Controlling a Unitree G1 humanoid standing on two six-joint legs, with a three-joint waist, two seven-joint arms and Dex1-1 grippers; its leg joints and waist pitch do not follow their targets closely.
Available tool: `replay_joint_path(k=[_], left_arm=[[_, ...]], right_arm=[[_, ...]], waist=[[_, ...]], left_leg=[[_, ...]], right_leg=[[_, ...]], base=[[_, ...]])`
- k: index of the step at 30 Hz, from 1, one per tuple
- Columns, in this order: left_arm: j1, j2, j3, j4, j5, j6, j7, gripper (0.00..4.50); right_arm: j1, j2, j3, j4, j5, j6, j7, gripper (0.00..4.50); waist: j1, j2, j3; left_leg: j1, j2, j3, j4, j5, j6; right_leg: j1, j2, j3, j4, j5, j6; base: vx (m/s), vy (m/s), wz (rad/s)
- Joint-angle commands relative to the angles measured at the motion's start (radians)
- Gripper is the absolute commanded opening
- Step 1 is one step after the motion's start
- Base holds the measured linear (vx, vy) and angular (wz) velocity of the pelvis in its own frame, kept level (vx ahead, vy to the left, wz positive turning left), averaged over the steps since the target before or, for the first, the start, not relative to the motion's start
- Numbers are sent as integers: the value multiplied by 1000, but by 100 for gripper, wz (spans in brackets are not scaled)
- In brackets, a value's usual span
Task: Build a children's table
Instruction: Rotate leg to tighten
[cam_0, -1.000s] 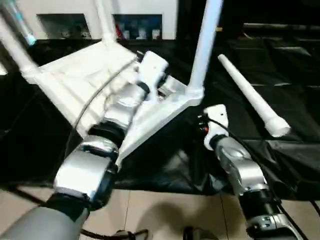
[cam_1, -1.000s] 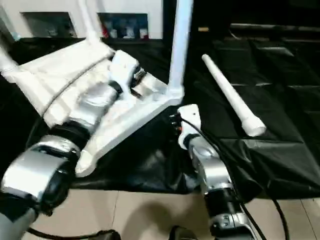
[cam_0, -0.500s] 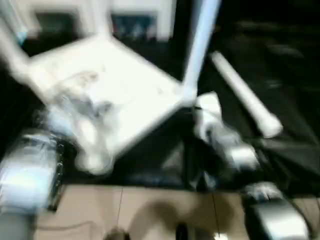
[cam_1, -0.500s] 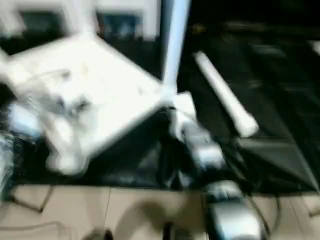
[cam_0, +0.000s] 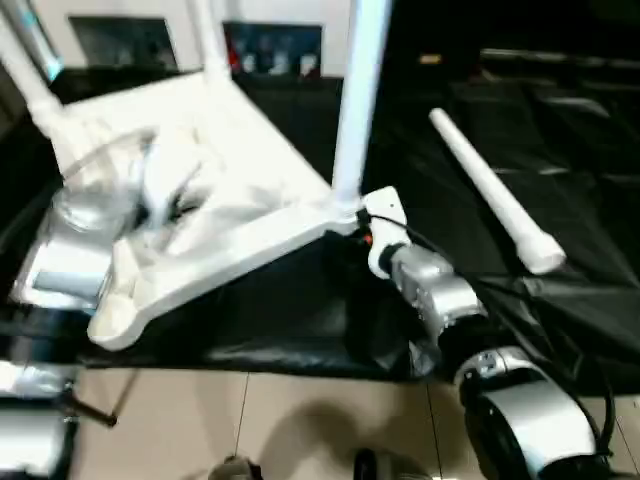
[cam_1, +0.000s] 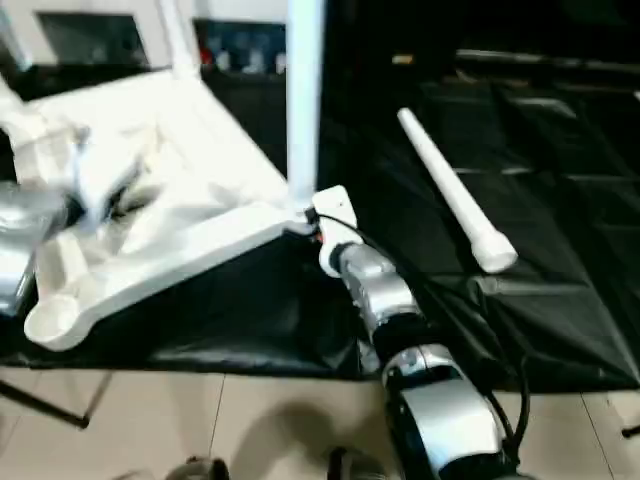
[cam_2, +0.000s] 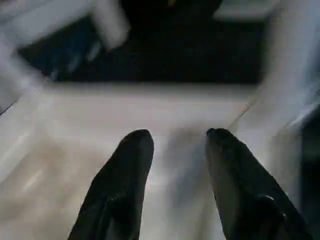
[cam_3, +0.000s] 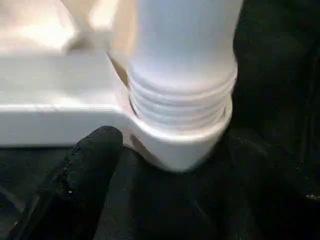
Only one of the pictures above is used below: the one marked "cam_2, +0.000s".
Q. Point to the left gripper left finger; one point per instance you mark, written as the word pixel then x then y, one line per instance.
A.
pixel 120 190

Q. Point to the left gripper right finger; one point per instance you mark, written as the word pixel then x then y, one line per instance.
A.
pixel 245 190

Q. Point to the white plastic table top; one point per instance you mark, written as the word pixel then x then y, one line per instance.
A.
pixel 75 130

